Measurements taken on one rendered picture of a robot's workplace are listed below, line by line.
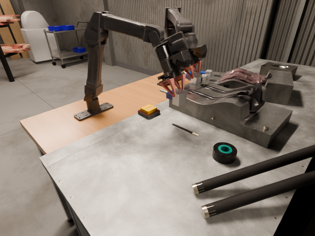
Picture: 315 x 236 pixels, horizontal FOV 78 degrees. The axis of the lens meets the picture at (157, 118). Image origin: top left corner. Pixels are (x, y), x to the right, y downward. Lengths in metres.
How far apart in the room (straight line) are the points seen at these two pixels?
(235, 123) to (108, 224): 0.58
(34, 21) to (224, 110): 5.75
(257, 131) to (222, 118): 0.14
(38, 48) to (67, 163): 5.55
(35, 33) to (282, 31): 5.37
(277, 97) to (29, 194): 1.87
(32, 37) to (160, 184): 5.78
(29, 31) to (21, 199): 4.81
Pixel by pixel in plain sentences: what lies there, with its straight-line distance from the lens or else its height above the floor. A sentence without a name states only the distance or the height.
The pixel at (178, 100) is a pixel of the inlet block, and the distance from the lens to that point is 0.79.
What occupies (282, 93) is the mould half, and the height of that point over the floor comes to 0.86.
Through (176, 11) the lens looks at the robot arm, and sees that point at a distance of 1.22.
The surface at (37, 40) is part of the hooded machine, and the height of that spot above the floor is 0.57.
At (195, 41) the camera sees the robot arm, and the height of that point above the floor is 1.12.
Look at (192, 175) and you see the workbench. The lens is 0.65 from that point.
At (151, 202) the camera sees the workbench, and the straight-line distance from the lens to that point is 0.58.
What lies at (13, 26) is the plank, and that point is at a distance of 7.44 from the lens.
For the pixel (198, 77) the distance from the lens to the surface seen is 1.09.
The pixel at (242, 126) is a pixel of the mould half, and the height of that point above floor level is 0.85.
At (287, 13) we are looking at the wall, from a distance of 2.85.
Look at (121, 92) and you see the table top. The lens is 1.28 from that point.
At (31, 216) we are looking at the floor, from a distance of 1.78.
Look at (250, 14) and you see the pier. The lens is 2.85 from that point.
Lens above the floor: 1.27
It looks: 30 degrees down
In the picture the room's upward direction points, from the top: 2 degrees counter-clockwise
